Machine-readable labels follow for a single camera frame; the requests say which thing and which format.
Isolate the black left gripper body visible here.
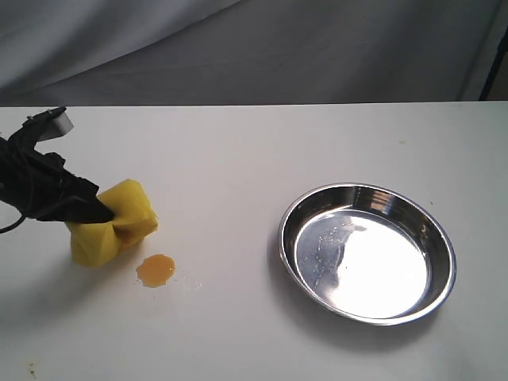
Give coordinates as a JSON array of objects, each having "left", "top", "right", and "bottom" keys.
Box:
[{"left": 1, "top": 138, "right": 98, "bottom": 219}]

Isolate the yellow sponge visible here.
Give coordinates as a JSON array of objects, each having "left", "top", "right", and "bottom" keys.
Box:
[{"left": 66, "top": 179, "right": 158, "bottom": 267}]

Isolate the orange liquid spill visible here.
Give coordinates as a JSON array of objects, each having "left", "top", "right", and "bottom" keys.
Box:
[{"left": 136, "top": 254, "right": 175, "bottom": 288}]

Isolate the grey backdrop cloth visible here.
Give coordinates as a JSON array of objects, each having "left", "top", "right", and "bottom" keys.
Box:
[{"left": 1, "top": 1, "right": 507, "bottom": 106}]

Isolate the round stainless steel dish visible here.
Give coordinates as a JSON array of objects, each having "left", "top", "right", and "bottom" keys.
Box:
[{"left": 276, "top": 183, "right": 457, "bottom": 326}]

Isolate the black metal stand pole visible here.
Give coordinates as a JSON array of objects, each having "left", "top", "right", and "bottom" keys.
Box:
[{"left": 479, "top": 36, "right": 507, "bottom": 102}]

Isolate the black cable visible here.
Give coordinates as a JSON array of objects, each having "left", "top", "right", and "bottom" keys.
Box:
[{"left": 0, "top": 216, "right": 29, "bottom": 234}]

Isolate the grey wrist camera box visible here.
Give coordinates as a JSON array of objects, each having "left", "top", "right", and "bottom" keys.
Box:
[{"left": 23, "top": 106, "right": 74, "bottom": 142}]

